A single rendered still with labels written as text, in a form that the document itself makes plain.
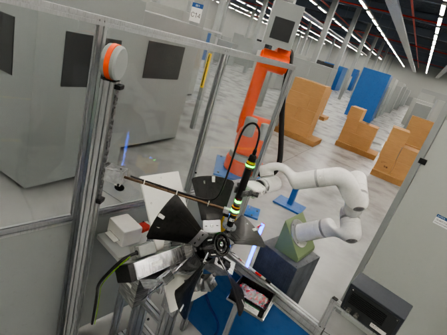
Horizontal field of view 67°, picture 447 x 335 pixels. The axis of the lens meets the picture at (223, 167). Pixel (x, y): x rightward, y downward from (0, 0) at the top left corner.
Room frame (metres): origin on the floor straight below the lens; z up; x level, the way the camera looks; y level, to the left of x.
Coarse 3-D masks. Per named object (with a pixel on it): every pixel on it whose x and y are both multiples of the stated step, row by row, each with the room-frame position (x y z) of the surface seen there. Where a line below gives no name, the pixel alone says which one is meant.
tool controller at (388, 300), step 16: (352, 288) 1.38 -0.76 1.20; (368, 288) 1.37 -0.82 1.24; (384, 288) 1.39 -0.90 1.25; (352, 304) 1.38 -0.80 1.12; (368, 304) 1.33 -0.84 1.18; (384, 304) 1.30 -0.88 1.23; (400, 304) 1.31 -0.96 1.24; (368, 320) 1.33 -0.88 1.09; (384, 320) 1.28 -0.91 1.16; (400, 320) 1.25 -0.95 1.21
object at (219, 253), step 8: (216, 232) 1.42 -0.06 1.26; (216, 240) 1.38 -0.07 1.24; (224, 240) 1.41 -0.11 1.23; (200, 248) 1.40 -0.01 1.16; (208, 248) 1.36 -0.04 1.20; (216, 248) 1.36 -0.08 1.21; (224, 248) 1.39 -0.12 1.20; (200, 256) 1.38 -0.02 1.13; (208, 256) 1.37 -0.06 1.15; (216, 256) 1.35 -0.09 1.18; (224, 256) 1.36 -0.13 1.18
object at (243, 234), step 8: (240, 216) 1.73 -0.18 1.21; (240, 224) 1.67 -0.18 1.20; (224, 232) 1.56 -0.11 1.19; (232, 232) 1.58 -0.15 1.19; (240, 232) 1.60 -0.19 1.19; (248, 232) 1.63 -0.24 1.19; (256, 232) 1.67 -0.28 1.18; (232, 240) 1.50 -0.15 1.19; (240, 240) 1.53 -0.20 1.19; (248, 240) 1.57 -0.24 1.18; (256, 240) 1.61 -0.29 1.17
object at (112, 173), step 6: (108, 162) 1.53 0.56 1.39; (108, 168) 1.48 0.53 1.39; (114, 168) 1.50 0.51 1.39; (120, 168) 1.51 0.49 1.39; (126, 168) 1.54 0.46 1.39; (102, 174) 1.49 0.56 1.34; (108, 174) 1.48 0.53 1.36; (114, 174) 1.48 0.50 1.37; (120, 174) 1.48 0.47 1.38; (126, 174) 1.54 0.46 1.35; (108, 180) 1.48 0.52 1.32; (114, 180) 1.48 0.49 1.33; (120, 180) 1.48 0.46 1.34
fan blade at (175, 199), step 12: (168, 204) 1.30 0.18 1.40; (180, 204) 1.33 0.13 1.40; (168, 216) 1.29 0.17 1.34; (180, 216) 1.32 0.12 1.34; (192, 216) 1.35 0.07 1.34; (168, 228) 1.29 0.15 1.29; (180, 228) 1.32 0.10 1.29; (192, 228) 1.35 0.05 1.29; (168, 240) 1.30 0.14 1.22; (180, 240) 1.33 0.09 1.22
